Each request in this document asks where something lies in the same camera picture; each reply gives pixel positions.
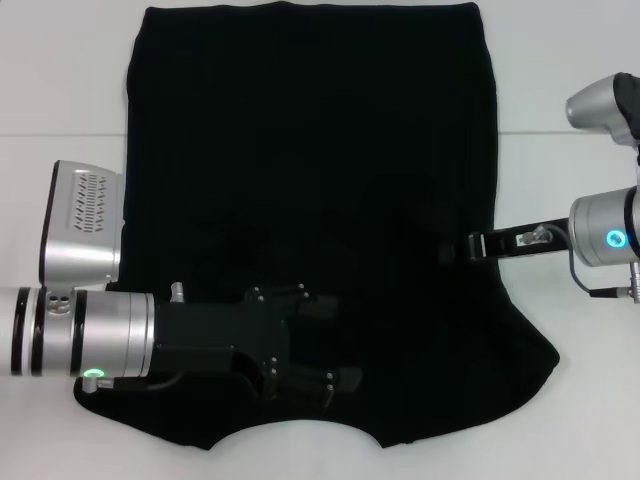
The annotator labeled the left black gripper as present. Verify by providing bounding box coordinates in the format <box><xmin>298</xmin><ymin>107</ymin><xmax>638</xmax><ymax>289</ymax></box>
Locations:
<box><xmin>154</xmin><ymin>282</ymin><xmax>365</xmax><ymax>408</ymax></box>

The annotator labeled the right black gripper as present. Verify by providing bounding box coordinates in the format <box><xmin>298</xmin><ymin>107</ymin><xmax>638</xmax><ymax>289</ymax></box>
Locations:
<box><xmin>436</xmin><ymin>218</ymin><xmax>576</xmax><ymax>265</ymax></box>

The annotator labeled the black shirt with white print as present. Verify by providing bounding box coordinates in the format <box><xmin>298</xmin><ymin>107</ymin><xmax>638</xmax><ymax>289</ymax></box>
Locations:
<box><xmin>73</xmin><ymin>1</ymin><xmax>561</xmax><ymax>451</ymax></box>

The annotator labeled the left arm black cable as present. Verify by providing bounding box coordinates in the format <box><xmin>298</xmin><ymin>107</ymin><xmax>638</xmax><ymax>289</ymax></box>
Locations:
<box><xmin>81</xmin><ymin>368</ymin><xmax>182</xmax><ymax>395</ymax></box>

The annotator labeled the right silver black wrist camera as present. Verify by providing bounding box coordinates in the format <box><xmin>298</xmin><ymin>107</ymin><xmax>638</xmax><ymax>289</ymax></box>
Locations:
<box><xmin>564</xmin><ymin>71</ymin><xmax>640</xmax><ymax>166</ymax></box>

